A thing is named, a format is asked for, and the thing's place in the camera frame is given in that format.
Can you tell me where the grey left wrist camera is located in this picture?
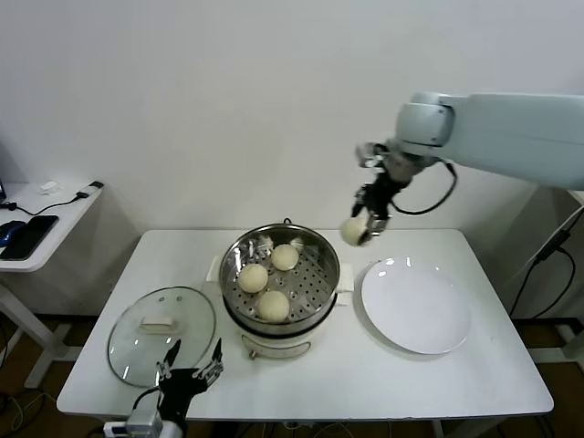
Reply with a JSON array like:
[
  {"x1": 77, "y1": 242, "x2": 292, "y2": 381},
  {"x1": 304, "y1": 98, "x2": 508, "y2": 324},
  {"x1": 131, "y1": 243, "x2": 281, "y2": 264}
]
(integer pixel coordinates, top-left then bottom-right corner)
[{"x1": 103, "y1": 407, "x2": 164, "y2": 438}]

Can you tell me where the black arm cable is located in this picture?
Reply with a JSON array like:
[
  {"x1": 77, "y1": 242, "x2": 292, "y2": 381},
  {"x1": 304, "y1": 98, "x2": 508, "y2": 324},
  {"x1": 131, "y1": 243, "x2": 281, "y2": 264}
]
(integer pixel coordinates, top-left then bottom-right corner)
[
  {"x1": 131, "y1": 386, "x2": 164, "y2": 417},
  {"x1": 389, "y1": 158, "x2": 459, "y2": 216}
]

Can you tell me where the round white plate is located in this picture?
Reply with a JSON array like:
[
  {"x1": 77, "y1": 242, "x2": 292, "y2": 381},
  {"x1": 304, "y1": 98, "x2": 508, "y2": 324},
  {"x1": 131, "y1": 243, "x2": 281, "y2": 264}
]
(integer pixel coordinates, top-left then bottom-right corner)
[{"x1": 360, "y1": 256, "x2": 473, "y2": 355}]

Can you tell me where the round glass pot lid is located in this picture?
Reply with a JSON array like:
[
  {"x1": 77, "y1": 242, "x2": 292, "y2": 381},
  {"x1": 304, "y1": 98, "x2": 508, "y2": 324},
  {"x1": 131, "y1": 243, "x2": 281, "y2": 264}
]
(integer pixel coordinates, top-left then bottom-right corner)
[{"x1": 107, "y1": 286, "x2": 218, "y2": 390}]

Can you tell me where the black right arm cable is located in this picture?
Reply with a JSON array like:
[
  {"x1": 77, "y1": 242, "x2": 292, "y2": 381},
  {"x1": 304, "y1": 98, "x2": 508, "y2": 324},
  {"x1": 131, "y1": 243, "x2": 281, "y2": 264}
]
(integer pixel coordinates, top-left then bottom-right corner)
[{"x1": 389, "y1": 158, "x2": 459, "y2": 216}]

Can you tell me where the perforated steel steamer basket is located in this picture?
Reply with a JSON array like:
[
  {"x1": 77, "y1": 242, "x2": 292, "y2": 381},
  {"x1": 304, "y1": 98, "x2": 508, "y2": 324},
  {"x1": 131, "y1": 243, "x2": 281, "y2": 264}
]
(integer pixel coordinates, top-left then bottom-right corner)
[{"x1": 219, "y1": 223, "x2": 342, "y2": 327}]

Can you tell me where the black cable with adapter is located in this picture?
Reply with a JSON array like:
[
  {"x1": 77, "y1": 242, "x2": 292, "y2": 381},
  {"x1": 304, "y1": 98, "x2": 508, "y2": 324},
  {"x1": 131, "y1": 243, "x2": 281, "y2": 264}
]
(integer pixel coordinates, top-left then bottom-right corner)
[{"x1": 0, "y1": 181, "x2": 107, "y2": 217}]

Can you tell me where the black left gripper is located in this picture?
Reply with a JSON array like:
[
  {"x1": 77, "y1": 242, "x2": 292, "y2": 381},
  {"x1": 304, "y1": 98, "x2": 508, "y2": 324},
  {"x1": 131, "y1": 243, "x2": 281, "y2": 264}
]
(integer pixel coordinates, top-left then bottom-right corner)
[{"x1": 154, "y1": 338, "x2": 225, "y2": 422}]

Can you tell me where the white side desk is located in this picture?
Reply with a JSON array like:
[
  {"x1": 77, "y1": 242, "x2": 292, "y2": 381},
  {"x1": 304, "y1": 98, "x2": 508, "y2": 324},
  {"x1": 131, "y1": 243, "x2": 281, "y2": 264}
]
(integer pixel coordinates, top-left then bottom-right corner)
[{"x1": 0, "y1": 181, "x2": 106, "y2": 390}]

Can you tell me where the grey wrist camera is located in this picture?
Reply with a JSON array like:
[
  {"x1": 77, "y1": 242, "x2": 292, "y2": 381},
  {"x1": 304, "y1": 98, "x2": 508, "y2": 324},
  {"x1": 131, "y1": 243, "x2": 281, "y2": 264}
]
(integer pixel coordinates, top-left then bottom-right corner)
[
  {"x1": 355, "y1": 141, "x2": 390, "y2": 173},
  {"x1": 103, "y1": 407, "x2": 164, "y2": 438}
]

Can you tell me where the cream electric cooking pot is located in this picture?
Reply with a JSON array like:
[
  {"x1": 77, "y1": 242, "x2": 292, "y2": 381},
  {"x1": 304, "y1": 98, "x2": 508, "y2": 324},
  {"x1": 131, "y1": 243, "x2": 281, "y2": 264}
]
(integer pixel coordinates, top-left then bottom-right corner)
[{"x1": 207, "y1": 255, "x2": 356, "y2": 362}]

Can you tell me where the white steamed baozi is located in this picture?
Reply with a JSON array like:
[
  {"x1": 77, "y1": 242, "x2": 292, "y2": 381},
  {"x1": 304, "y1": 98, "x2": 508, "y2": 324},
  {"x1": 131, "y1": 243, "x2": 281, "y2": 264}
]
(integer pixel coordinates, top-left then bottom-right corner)
[
  {"x1": 341, "y1": 217, "x2": 370, "y2": 248},
  {"x1": 237, "y1": 264, "x2": 270, "y2": 295},
  {"x1": 271, "y1": 244, "x2": 300, "y2": 272},
  {"x1": 256, "y1": 290, "x2": 291, "y2": 323}
]

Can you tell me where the black smartphone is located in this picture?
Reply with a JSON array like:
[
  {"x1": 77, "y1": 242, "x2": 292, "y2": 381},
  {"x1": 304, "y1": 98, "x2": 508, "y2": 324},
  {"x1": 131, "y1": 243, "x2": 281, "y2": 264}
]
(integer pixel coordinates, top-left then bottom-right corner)
[{"x1": 0, "y1": 214, "x2": 60, "y2": 262}]

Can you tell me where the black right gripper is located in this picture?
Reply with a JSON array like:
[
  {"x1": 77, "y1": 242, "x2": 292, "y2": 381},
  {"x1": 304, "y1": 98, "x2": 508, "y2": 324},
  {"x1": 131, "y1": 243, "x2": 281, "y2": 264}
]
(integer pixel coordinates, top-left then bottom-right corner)
[{"x1": 349, "y1": 174, "x2": 399, "y2": 246}]

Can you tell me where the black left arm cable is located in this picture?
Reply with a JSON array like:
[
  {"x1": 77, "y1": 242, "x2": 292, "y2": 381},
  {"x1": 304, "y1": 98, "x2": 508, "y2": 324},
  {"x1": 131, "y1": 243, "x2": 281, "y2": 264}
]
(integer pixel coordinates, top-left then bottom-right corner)
[{"x1": 131, "y1": 386, "x2": 164, "y2": 417}]

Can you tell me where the white hanging cable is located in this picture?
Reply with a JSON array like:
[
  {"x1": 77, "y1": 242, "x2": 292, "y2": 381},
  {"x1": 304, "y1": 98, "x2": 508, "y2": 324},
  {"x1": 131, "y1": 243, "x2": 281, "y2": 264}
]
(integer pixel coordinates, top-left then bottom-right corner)
[{"x1": 503, "y1": 211, "x2": 584, "y2": 289}]

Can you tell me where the blue computer mouse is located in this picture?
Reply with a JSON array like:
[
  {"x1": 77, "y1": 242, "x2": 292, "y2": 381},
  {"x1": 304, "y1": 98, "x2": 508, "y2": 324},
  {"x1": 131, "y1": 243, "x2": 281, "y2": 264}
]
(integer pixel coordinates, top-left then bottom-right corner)
[{"x1": 0, "y1": 219, "x2": 28, "y2": 245}]

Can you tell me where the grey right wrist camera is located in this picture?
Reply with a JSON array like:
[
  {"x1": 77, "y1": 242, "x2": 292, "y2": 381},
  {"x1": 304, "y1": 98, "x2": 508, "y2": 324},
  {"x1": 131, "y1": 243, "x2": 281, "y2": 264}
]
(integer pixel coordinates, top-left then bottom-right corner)
[{"x1": 355, "y1": 141, "x2": 390, "y2": 173}]

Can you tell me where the black power cable with brick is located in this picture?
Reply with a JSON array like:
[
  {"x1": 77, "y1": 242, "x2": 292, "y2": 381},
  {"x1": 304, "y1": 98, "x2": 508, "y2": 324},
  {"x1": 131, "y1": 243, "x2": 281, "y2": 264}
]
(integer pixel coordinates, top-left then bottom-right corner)
[{"x1": 507, "y1": 229, "x2": 578, "y2": 321}]

